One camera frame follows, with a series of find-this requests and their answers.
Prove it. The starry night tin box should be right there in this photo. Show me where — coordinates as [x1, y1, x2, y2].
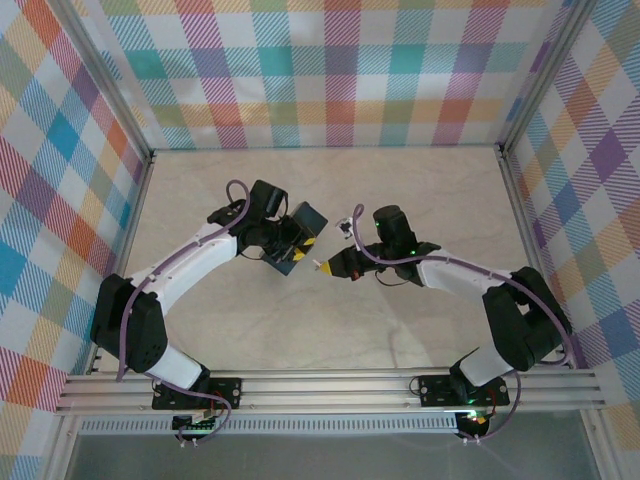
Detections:
[262, 201, 330, 277]

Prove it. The right controller circuit board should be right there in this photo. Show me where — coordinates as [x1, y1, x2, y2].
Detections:
[459, 409, 494, 429]

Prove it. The controller circuit board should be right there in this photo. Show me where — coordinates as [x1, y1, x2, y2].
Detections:
[172, 412, 221, 434]
[459, 409, 494, 429]

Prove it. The left controller circuit board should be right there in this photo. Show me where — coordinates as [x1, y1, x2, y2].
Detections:
[172, 412, 221, 434]

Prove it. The thin aluminium rear frame bar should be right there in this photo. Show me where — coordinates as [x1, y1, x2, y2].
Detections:
[149, 144, 504, 152]

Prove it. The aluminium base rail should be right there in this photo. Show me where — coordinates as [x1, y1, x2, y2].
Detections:
[54, 369, 604, 415]

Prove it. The aluminium floor frame bar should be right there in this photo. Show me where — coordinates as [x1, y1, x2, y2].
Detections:
[42, 149, 156, 480]

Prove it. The slotted grey cable duct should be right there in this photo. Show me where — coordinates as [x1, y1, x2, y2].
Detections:
[79, 418, 459, 435]

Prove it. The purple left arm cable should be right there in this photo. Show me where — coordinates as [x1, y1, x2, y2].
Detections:
[115, 179, 251, 446]

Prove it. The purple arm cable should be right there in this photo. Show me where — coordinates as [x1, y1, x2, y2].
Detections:
[115, 179, 251, 446]
[351, 203, 575, 444]

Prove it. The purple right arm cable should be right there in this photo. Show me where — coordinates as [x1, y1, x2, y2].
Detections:
[351, 203, 575, 444]

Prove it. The aluminium frame post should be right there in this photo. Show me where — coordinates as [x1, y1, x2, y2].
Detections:
[47, 0, 156, 166]
[498, 0, 601, 156]

